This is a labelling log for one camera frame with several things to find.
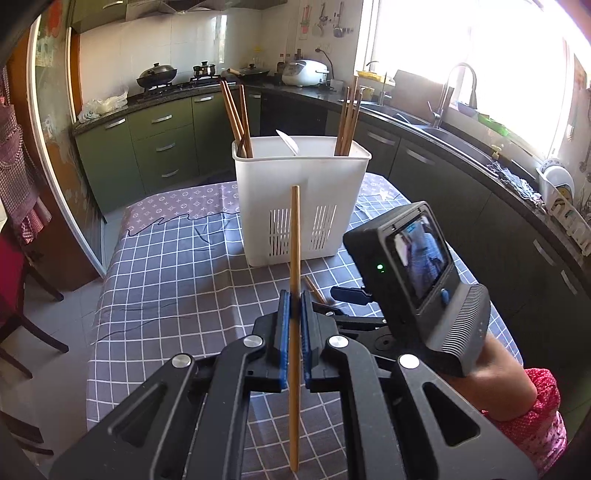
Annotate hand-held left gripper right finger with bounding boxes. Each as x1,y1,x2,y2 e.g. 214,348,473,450
301,292,539,480

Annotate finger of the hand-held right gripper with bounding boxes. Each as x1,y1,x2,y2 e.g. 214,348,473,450
330,286,374,305

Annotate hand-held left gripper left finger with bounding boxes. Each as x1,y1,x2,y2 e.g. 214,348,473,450
48,290,293,480

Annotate wooden chopstick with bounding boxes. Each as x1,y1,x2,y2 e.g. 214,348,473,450
219,80,243,155
348,98,362,156
224,81,252,158
335,86,350,156
239,84,254,158
343,75,358,156
303,276,329,305
287,185,302,472

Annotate white plastic utensil holder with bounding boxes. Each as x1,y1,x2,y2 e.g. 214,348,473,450
232,135,372,267

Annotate person's right forearm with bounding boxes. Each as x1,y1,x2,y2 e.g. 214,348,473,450
455,339,568,474

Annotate blue checked tablecloth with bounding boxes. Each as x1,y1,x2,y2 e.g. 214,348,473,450
85,198,522,480

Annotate purple patterned tablecloth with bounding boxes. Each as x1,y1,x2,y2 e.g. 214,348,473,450
122,173,407,236

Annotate white dish drainer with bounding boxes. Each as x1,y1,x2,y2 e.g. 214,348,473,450
536,159,591,257

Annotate brown cutting board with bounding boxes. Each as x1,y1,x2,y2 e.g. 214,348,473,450
392,69,444,109

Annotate steel sink faucet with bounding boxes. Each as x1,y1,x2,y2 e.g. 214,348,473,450
431,63,477,129

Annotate yellow plastic tray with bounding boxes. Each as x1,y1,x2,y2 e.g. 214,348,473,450
355,69,393,84

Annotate white rice cooker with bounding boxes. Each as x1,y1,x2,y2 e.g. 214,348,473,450
281,60,329,88

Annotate green kitchen cabinets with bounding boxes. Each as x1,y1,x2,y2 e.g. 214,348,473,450
74,90,591,416

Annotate frying pan with lid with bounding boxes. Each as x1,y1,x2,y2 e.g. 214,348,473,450
221,64,271,81

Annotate hanging kitchen tools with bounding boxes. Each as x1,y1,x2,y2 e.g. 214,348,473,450
300,2,356,40

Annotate gas stove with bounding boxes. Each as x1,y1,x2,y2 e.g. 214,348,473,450
134,78,222,93

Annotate red chair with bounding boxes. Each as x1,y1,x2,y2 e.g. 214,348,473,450
0,231,70,370

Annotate black wok with lid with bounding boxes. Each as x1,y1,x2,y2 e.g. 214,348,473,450
136,63,178,89

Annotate plastic bag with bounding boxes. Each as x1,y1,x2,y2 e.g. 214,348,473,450
78,90,129,123

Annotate glass sliding door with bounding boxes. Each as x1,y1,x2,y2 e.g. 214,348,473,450
28,14,109,278

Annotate red checked apron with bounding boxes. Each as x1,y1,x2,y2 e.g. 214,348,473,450
0,67,51,245

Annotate range hood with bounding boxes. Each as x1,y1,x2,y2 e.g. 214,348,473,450
124,0,259,12

